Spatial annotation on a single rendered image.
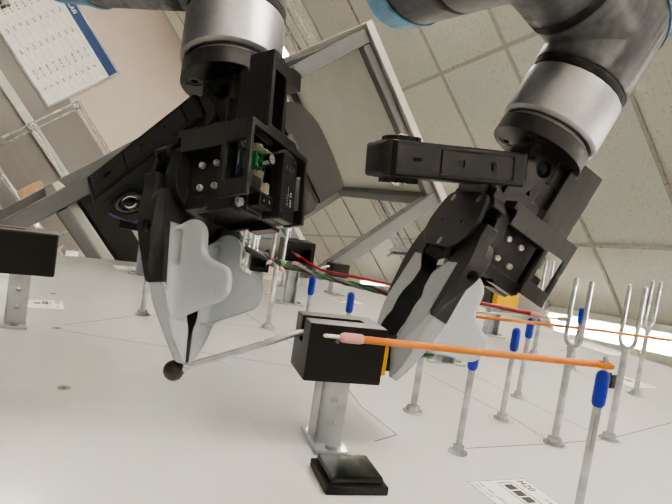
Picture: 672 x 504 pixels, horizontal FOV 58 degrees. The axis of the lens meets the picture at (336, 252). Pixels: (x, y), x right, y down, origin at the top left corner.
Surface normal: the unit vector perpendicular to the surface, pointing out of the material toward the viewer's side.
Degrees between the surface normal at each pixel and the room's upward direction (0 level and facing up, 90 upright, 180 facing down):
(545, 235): 98
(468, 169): 97
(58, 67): 90
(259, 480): 52
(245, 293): 114
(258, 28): 71
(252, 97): 119
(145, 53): 90
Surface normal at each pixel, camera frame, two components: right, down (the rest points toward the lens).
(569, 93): -0.14, -0.15
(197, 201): -0.45, -0.26
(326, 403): 0.27, 0.11
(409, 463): 0.15, -0.99
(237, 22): 0.33, -0.23
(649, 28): 0.44, 0.22
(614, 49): 0.07, -0.02
